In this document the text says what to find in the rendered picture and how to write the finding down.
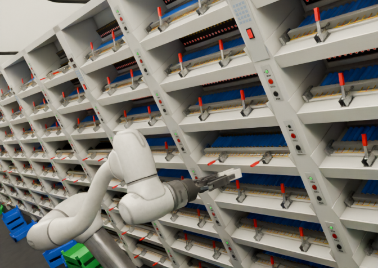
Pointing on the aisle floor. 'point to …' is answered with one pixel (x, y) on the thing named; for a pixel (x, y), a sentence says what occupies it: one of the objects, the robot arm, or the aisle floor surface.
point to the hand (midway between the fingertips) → (230, 174)
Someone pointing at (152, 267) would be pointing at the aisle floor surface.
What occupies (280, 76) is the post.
